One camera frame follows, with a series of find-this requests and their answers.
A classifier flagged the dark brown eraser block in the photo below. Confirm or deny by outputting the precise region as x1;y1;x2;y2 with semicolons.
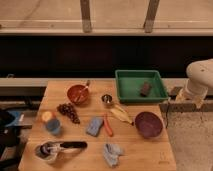
140;82;152;97

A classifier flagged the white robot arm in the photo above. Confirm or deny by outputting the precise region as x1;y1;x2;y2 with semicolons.
183;58;213;100

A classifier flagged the green plastic tray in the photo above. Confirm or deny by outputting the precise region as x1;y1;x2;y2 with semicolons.
115;70;168;103

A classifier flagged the small metal cup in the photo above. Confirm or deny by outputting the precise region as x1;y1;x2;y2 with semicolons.
101;94;112;105

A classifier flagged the yellow banana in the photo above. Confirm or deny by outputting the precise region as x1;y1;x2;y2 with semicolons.
110;104;134;125

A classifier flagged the red bowl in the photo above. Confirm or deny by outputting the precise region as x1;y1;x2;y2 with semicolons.
67;85;89;105

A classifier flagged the metal spoon in bowl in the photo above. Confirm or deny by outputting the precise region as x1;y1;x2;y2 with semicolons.
76;80;90;103

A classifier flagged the orange carrot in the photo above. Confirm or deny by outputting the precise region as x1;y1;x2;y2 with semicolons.
104;114;113;137

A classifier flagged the blue sponge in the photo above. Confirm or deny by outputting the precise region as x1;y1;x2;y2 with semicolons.
86;117;103;137

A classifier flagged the dark grape bunch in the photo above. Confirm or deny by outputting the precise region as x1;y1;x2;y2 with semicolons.
57;103;80;124

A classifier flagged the blue crumpled cloth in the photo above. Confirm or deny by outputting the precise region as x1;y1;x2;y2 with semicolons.
103;143;124;167

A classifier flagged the blue cup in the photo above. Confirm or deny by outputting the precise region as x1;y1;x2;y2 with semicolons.
45;119;61;135

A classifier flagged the orange round fruit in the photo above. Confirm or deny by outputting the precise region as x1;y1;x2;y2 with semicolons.
41;111;54;122

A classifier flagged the white pot with black handle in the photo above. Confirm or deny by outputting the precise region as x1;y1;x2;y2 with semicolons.
34;141;87;164

